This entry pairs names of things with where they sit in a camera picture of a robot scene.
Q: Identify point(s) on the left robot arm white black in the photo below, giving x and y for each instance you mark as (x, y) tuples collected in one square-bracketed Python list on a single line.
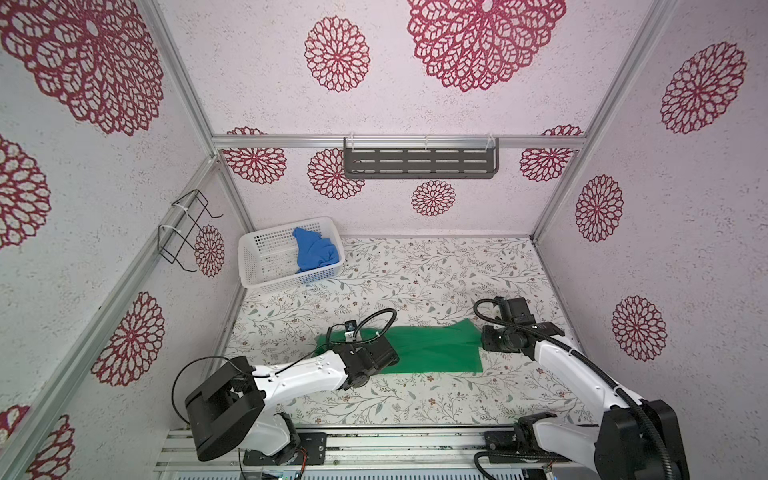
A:
[(237, 406)]

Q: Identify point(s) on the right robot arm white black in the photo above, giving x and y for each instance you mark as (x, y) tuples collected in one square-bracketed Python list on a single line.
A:
[(630, 437)]

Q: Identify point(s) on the blue tank top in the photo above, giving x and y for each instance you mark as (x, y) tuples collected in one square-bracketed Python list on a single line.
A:
[(314, 251)]

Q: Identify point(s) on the aluminium front rail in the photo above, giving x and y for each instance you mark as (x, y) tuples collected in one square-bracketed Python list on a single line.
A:
[(348, 448)]

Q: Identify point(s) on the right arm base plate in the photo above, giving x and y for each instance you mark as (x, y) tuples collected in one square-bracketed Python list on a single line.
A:
[(514, 445)]

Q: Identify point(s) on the grey metal wall shelf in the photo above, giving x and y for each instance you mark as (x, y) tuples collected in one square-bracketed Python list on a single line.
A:
[(419, 163)]

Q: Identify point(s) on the green tank top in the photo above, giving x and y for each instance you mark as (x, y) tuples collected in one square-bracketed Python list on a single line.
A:
[(450, 349)]

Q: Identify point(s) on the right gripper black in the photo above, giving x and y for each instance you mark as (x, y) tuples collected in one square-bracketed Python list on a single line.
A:
[(486, 333)]

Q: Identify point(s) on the white plastic laundry basket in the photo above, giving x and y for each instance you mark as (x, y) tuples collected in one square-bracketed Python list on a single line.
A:
[(268, 259)]

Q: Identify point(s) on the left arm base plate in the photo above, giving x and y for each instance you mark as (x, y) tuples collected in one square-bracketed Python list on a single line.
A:
[(311, 450)]

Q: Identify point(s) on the black wire wall rack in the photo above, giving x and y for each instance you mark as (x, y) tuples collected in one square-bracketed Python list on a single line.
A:
[(172, 238)]

